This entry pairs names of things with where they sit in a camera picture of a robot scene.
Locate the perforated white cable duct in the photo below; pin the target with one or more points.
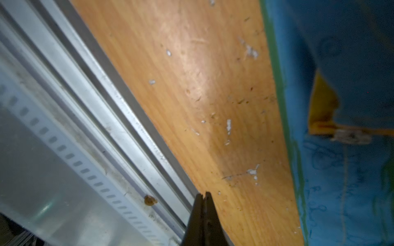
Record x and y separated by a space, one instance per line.
53 188

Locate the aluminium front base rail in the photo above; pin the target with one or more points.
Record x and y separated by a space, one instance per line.
47 48

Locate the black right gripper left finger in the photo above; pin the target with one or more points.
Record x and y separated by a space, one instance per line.
194 232

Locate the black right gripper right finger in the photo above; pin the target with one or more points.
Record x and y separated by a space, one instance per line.
213 231

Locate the rainbow striped zip jacket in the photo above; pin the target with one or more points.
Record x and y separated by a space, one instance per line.
333 65

